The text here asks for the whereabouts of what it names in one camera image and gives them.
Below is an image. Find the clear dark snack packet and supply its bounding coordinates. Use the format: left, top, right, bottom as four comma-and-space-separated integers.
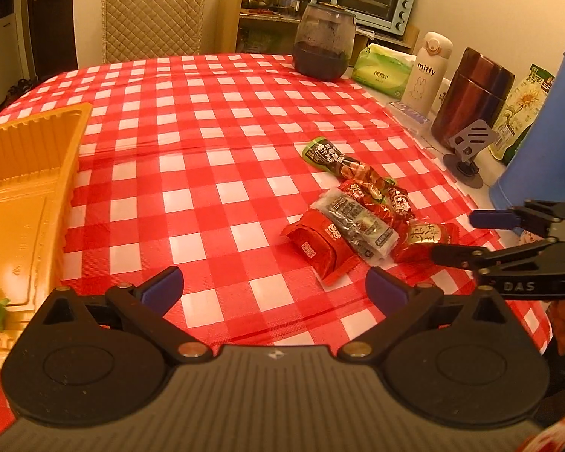
311, 187, 400, 265

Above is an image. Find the blue white box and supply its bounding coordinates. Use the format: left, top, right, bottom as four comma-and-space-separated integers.
388, 100, 432, 132

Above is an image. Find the green sunflower seed bag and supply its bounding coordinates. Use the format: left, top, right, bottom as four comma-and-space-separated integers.
489, 63, 557, 166

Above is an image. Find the red gold snack packet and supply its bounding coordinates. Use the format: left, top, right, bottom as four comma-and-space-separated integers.
393, 220, 460, 264

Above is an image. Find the grey phone stand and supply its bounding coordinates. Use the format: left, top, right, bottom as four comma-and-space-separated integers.
443, 120, 498, 189

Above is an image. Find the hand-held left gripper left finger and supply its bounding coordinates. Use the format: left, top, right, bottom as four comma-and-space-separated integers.
28, 266, 214, 364

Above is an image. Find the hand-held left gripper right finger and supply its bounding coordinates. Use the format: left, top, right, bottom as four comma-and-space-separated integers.
336, 267, 524, 364

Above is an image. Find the beige quilted chair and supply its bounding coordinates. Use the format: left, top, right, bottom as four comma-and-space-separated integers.
101, 0, 208, 64

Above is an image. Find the dark door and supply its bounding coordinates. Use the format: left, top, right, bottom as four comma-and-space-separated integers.
26, 0, 79, 82

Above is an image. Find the red checked tablecloth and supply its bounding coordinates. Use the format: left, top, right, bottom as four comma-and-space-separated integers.
0, 52, 553, 452

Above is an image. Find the wooden shelf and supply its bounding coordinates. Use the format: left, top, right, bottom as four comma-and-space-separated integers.
215, 0, 421, 55

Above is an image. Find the green dark snack packet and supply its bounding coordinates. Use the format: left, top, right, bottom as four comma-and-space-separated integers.
302, 137, 359, 178

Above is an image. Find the small red candy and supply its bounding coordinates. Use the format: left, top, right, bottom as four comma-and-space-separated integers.
383, 187, 416, 220

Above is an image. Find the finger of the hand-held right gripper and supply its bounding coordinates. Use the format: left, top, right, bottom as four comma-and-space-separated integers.
470, 200, 565, 237
428, 238, 565, 301

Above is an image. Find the dark glass jar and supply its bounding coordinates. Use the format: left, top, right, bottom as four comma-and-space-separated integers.
293, 2, 358, 81

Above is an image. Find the yellow plastic tray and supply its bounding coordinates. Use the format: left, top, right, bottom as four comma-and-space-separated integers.
0, 102, 94, 372

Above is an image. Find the brown metal thermos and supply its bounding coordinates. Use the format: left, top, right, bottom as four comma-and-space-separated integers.
431, 47, 517, 154

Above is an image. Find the white thermos bottle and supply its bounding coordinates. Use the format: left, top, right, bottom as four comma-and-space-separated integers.
400, 32, 454, 116

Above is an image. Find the green tissue pack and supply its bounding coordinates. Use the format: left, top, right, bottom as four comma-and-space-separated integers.
351, 43, 417, 100

